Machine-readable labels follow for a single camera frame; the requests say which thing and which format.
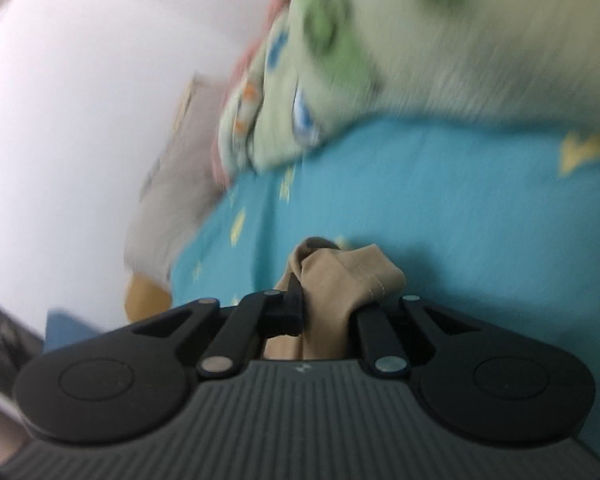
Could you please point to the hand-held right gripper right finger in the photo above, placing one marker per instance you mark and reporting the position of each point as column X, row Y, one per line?
column 375, row 325

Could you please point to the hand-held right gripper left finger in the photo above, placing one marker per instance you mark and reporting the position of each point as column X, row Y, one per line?
column 291, row 305

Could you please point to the tan cloth garment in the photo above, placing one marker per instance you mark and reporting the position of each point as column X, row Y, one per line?
column 337, row 285

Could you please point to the blue patterned bed sheet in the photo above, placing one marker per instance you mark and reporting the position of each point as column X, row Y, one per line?
column 430, row 220

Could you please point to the green patterned quilt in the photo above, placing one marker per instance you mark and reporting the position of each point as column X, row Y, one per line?
column 380, row 45

